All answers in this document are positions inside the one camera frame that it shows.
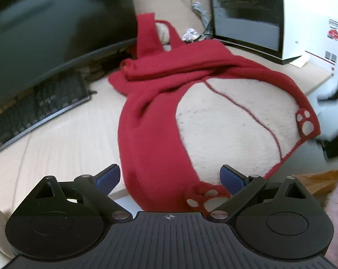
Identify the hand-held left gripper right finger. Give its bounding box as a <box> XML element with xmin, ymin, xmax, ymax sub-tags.
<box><xmin>211</xmin><ymin>165</ymin><xmax>307</xmax><ymax>222</ymax></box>

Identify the black keyboard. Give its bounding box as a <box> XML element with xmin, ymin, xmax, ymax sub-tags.
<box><xmin>0</xmin><ymin>71</ymin><xmax>90</xmax><ymax>158</ymax></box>

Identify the large black curved monitor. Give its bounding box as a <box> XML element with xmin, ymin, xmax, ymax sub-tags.
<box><xmin>0</xmin><ymin>0</ymin><xmax>139</xmax><ymax>113</ymax></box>

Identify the crumpled silver wrapper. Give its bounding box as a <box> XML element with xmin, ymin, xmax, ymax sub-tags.
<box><xmin>182</xmin><ymin>28</ymin><xmax>199</xmax><ymax>43</ymax></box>

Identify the red and cream fleece garment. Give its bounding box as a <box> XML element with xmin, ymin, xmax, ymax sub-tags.
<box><xmin>108</xmin><ymin>13</ymin><xmax>321</xmax><ymax>216</ymax></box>

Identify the white cardboard box red label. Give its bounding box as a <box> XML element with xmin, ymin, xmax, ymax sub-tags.
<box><xmin>304</xmin><ymin>15</ymin><xmax>338</xmax><ymax>76</ymax></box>

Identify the white and black blurred object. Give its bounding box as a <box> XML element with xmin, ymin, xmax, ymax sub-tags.
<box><xmin>316</xmin><ymin>81</ymin><xmax>338</xmax><ymax>159</ymax></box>

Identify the grey coiled cable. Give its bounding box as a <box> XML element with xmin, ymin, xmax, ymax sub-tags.
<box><xmin>180</xmin><ymin>0</ymin><xmax>214</xmax><ymax>38</ymax></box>

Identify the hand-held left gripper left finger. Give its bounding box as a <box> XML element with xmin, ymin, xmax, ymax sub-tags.
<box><xmin>34</xmin><ymin>164</ymin><xmax>131</xmax><ymax>221</ymax></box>

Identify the white paper slip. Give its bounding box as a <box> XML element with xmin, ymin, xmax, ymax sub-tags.
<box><xmin>290</xmin><ymin>54</ymin><xmax>310</xmax><ymax>68</ymax></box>

